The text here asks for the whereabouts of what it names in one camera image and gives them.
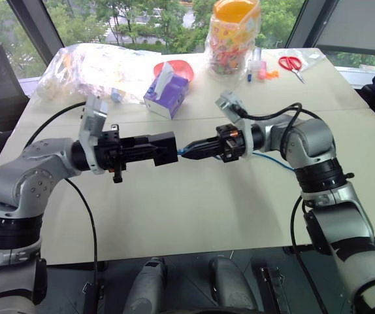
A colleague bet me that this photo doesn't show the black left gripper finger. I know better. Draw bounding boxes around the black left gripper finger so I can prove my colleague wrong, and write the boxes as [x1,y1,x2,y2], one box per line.
[121,147,169,160]
[120,135,157,150]

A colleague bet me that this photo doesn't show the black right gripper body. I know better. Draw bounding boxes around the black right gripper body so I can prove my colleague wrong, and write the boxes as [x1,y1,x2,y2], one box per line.
[216,123,244,165]

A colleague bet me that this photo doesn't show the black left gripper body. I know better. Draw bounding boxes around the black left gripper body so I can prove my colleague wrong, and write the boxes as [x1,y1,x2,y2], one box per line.
[94,123,133,184]

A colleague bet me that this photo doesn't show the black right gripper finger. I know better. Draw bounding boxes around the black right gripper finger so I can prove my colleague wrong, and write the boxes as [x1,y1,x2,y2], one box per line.
[189,137,221,152]
[181,148,223,162]

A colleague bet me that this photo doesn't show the blue Ethernet cable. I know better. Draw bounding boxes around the blue Ethernet cable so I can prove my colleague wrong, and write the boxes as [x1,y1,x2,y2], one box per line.
[176,146,297,172]

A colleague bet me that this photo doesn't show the purple tissue box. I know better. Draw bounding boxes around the purple tissue box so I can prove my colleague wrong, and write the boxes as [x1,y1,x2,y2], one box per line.
[142,61,189,120]

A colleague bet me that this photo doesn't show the red plastic bowl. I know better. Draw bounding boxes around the red plastic bowl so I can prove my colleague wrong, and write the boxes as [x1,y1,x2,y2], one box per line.
[153,60,195,85]

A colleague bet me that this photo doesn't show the clear plastic bag of items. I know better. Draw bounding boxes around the clear plastic bag of items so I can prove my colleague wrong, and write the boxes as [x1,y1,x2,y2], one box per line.
[32,43,164,106]

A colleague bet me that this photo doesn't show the clear jar of colourful pieces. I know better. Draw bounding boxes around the clear jar of colourful pieces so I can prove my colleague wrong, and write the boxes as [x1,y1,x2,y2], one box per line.
[204,0,262,83]

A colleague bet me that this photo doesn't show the small clear plastic bag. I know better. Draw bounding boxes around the small clear plastic bag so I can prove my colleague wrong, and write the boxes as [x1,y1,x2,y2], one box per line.
[303,48,327,65]

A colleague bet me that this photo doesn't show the grey rounded shape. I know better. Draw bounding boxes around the grey rounded shape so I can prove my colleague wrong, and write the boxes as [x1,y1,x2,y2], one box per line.
[122,256,169,314]
[208,256,259,314]

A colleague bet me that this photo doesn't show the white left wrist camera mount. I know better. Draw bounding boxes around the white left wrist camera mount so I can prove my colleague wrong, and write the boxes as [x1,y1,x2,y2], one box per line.
[78,96,110,175]

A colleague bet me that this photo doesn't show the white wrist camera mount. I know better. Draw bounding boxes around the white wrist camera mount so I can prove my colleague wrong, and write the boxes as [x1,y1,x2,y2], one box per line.
[214,90,254,162]
[78,96,110,175]

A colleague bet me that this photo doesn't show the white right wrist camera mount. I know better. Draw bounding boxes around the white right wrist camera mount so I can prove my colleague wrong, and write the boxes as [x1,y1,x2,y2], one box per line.
[214,90,254,162]

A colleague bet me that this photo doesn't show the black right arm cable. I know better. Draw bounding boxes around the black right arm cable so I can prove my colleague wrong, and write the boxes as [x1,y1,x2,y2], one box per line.
[237,102,334,314]

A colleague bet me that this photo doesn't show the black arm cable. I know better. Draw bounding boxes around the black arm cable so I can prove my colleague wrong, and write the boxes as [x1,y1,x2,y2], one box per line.
[237,102,334,314]
[24,101,100,314]

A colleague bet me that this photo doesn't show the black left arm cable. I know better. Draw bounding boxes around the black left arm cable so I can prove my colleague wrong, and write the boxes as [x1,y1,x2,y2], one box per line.
[24,101,100,314]

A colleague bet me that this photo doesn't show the red handled scissors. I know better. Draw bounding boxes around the red handled scissors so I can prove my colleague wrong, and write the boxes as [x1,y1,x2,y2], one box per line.
[278,56,306,84]

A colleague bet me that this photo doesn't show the black metal bracket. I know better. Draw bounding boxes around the black metal bracket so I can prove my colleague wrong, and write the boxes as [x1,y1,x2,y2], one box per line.
[258,265,288,314]

